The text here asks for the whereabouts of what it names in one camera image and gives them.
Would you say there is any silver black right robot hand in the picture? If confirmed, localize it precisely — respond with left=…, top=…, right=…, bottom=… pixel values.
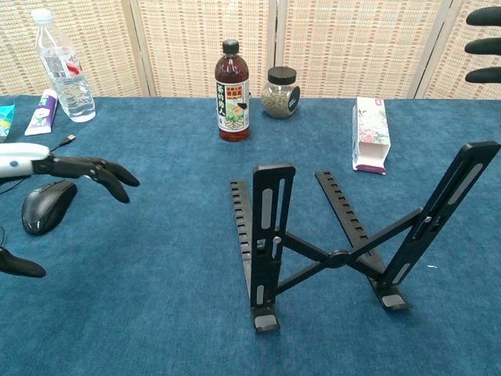
left=464, top=5, right=501, bottom=84

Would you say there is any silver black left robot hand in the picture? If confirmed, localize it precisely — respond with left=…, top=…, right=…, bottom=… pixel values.
left=0, top=143, right=141, bottom=278

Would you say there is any black folding laptop stand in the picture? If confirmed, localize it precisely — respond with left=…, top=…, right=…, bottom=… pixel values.
left=229, top=140, right=501, bottom=334

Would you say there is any teal snack bag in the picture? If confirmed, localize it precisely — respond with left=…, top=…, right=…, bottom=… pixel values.
left=0, top=102, right=16, bottom=138

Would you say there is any white purple toothpaste tube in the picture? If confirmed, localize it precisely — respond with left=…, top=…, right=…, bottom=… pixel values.
left=23, top=89, right=59, bottom=137

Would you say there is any black computer mouse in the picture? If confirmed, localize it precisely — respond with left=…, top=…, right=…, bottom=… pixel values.
left=21, top=180, right=78, bottom=237

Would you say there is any clear plastic water bottle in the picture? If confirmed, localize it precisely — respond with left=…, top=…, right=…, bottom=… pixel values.
left=31, top=8, right=97, bottom=123

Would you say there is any floral paper box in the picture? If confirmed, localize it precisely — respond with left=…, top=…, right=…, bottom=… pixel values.
left=351, top=96, right=392, bottom=175

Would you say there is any blue table cloth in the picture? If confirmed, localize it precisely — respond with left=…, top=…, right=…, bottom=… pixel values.
left=0, top=95, right=501, bottom=376

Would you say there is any bamboo folding screen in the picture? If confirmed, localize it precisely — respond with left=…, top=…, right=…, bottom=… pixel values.
left=0, top=0, right=501, bottom=99

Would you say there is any glass jar black lid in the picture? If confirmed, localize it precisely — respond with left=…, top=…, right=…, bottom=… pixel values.
left=261, top=67, right=301, bottom=119

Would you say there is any dark tea drink bottle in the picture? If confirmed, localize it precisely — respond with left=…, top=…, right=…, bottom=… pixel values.
left=214, top=39, right=251, bottom=143

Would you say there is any black mouse usb cable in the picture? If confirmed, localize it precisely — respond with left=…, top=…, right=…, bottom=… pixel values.
left=0, top=134, right=77, bottom=251

